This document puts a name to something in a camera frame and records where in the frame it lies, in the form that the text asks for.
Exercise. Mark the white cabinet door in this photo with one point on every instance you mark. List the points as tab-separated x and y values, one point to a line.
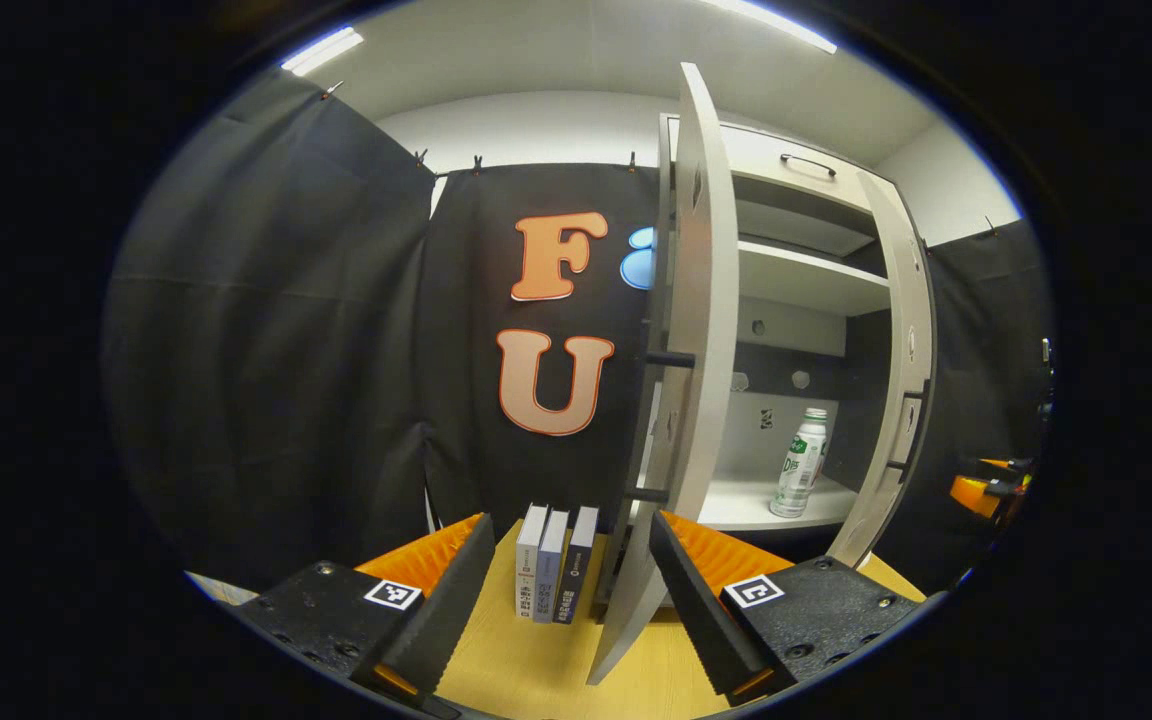
751	150
898	300
706	300

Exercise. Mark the black backdrop cloth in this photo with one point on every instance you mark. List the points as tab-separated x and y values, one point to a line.
286	350

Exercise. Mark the grey blue spine book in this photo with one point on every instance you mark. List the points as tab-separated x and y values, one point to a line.
551	565

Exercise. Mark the white upper cabinet door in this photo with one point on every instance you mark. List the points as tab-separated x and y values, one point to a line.
751	150

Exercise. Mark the white right cabinet door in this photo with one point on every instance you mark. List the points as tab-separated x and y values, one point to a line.
898	300

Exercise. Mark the dark blue spine book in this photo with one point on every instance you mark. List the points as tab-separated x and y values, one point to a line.
578	560

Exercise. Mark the white spine book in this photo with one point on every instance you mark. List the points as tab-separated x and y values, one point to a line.
529	560

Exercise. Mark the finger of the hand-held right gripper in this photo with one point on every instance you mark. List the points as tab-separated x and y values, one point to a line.
981	490

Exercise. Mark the white open cabinet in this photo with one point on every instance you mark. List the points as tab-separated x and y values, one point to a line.
796	280

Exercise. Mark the ceiling light panel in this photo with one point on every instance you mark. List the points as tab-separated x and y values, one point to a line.
771	22
323	50

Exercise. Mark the white bottle green label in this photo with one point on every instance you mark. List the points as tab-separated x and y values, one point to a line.
800	465

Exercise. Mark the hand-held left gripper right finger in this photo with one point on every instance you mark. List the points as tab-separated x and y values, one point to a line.
701	620

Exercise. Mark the white left cabinet door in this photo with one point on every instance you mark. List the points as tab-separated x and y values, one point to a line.
706	300

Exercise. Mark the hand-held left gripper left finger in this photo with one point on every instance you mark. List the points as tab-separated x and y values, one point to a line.
451	620

